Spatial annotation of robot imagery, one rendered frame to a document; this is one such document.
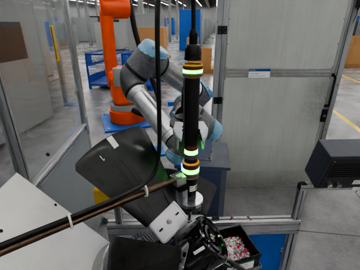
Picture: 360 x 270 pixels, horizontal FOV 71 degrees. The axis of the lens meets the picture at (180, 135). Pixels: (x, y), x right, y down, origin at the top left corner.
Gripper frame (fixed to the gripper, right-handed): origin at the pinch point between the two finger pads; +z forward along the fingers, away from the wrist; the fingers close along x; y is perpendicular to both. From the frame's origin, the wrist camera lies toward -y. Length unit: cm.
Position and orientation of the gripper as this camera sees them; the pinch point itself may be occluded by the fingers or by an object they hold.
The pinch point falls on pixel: (191, 135)
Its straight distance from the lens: 58.0
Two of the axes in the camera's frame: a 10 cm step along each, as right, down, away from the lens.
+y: 0.0, 9.2, 3.9
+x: -10.0, 0.1, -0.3
